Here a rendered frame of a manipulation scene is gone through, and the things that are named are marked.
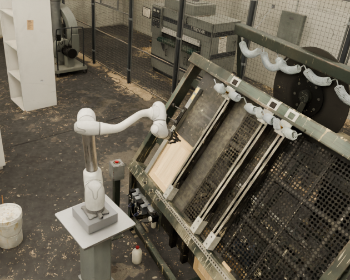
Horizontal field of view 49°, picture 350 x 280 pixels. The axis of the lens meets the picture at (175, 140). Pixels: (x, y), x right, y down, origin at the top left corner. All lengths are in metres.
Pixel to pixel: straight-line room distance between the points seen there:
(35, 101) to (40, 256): 3.40
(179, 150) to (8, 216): 1.79
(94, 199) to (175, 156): 0.83
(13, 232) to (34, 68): 3.29
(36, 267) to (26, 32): 3.75
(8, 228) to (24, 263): 0.37
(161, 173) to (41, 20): 3.81
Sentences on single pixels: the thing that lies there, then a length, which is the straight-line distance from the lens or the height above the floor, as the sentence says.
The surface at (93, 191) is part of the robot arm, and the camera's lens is 3.19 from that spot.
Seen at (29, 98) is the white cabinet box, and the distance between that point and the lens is 6.92.
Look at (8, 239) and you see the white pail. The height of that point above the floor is 0.13.
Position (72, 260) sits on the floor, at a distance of 4.15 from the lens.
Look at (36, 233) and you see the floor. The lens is 4.48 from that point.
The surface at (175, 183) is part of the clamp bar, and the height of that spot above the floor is 1.06.
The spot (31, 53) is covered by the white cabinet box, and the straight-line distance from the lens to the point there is 6.70.
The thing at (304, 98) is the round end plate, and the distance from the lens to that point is 3.37.
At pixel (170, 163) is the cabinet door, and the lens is 3.54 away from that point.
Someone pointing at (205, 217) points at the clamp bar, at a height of 1.05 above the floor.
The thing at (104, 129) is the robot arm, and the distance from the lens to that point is 2.94.
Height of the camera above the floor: 3.02
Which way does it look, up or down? 30 degrees down
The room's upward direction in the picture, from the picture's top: 6 degrees clockwise
